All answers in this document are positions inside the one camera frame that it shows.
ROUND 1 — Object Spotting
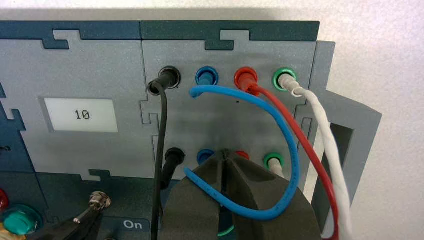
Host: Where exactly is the yellow dome push button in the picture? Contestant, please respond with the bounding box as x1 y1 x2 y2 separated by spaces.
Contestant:
0 225 27 240

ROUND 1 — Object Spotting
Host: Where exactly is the red dome push button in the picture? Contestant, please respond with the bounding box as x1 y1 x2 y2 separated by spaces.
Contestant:
0 188 9 211

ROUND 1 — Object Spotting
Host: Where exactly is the dark teal control panel box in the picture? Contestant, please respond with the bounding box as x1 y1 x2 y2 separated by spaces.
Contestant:
0 20 383 240

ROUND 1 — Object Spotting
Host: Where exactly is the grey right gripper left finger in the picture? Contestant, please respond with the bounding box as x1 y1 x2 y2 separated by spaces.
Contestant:
160 149 227 240

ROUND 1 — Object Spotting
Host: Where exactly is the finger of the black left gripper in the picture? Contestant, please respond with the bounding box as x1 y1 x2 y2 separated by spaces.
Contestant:
75 210 105 240
26 205 97 240

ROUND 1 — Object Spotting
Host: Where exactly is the silver metal toggle switch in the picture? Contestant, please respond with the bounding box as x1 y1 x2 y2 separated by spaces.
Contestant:
73 191 112 224

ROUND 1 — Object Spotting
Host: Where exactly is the blue banana plug cable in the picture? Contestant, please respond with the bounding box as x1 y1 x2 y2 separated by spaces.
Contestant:
183 65 301 222

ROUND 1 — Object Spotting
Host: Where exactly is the red banana plug cable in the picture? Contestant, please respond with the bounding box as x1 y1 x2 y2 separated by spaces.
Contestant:
233 66 340 240

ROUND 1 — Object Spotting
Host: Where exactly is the black banana plug cable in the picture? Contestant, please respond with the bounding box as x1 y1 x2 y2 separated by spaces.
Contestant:
146 65 186 240

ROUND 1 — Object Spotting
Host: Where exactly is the green rotary knob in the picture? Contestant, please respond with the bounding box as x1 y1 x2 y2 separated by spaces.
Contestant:
216 225 236 238

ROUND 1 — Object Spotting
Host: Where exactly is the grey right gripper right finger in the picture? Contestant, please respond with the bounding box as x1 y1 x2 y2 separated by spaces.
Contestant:
226 150 322 240

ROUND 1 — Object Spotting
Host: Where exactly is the white number display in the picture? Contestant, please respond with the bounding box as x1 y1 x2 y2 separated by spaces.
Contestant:
43 97 119 134

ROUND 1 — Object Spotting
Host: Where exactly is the white banana plug cable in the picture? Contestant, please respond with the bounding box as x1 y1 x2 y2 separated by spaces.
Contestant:
267 73 354 240

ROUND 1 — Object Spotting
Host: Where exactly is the green dome push button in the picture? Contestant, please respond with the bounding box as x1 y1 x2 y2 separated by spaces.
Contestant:
0 204 44 237

